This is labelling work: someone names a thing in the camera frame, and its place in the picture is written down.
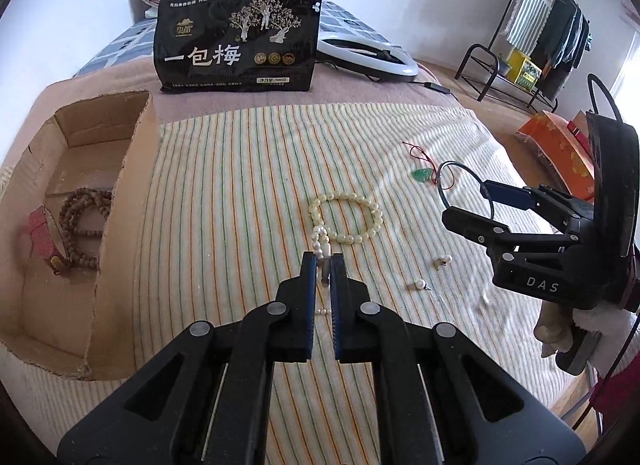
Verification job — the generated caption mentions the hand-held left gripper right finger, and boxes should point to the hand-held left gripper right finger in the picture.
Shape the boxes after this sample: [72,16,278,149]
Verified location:
[329,253,587,465]

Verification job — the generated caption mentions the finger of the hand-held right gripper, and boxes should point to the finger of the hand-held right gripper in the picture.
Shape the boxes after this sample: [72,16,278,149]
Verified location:
[442,206,570,267]
[480,180,597,234]

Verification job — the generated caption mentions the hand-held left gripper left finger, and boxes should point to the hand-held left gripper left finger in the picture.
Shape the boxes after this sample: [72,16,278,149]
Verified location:
[57,253,319,465]

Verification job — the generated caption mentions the black thin bangle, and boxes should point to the black thin bangle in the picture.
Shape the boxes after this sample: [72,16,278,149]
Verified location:
[438,160,497,220]

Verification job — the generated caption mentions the white pearl necklace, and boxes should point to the white pearl necklace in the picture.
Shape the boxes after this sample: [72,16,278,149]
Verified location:
[311,224,335,318]

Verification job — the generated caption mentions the cardboard box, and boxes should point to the cardboard box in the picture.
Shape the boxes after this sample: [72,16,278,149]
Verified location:
[0,90,162,382]

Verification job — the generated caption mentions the person's right hand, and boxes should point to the person's right hand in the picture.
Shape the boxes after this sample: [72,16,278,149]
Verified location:
[533,305,577,359]

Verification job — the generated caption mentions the orange floral gift bag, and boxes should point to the orange floral gift bag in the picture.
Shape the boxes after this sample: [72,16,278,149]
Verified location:
[516,111,597,204]

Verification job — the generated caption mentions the yellow box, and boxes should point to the yellow box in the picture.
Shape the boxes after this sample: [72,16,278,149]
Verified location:
[506,49,542,92]

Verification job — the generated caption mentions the black metal clothes rack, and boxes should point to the black metal clothes rack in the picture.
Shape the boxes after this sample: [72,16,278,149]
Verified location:
[454,0,595,114]

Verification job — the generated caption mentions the dark hanging clothes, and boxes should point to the dark hanging clothes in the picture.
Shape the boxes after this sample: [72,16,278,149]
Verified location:
[530,0,594,101]

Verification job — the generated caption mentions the red cloth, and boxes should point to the red cloth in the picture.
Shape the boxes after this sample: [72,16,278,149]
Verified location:
[588,342,640,413]

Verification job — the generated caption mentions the black snack bag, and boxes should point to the black snack bag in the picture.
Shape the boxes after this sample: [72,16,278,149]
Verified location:
[152,0,324,95]

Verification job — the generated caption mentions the green jade pendant red cord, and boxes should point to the green jade pendant red cord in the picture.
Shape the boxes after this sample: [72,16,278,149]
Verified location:
[402,141,459,192]

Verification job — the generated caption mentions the cream bead bracelet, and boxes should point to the cream bead bracelet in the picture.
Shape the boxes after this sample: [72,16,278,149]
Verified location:
[308,191,385,246]

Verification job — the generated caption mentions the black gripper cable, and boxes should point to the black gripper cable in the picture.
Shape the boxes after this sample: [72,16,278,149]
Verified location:
[586,73,627,122]

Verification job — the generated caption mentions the white ring light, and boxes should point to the white ring light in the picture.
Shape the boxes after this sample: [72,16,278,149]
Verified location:
[315,32,420,84]

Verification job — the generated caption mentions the brown wooden bead necklace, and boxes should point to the brown wooden bead necklace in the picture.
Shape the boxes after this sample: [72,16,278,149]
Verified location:
[58,188,114,272]

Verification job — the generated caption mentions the red strap bracelet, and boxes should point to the red strap bracelet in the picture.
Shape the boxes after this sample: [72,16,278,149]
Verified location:
[27,204,70,276]

